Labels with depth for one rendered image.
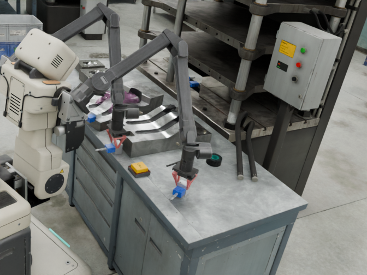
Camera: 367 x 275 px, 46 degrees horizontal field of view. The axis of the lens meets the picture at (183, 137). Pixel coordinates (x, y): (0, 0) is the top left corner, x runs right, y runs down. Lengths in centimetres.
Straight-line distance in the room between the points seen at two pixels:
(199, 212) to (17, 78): 92
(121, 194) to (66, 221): 76
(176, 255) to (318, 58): 121
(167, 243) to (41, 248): 73
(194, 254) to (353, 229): 198
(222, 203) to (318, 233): 154
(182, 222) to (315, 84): 108
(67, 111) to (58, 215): 140
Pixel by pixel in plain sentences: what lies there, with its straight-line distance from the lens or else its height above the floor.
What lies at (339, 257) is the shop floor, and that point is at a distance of 326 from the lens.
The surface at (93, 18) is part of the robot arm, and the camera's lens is 216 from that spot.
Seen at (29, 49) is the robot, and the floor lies 133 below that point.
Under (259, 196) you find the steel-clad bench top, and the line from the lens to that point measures 207.
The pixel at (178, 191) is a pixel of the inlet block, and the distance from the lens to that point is 189.
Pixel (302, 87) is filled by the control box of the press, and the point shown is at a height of 120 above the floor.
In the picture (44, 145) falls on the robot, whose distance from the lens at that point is 198.
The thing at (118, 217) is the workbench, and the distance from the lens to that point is 240.
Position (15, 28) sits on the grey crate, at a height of 37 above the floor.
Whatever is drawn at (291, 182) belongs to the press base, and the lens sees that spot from 337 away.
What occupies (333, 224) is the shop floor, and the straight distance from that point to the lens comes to 355.
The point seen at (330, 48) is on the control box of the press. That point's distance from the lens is 237.
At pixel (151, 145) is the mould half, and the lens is 217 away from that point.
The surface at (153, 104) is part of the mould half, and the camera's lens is 260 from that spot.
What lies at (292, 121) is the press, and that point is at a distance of 300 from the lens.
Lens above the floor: 192
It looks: 28 degrees down
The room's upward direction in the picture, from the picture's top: 11 degrees clockwise
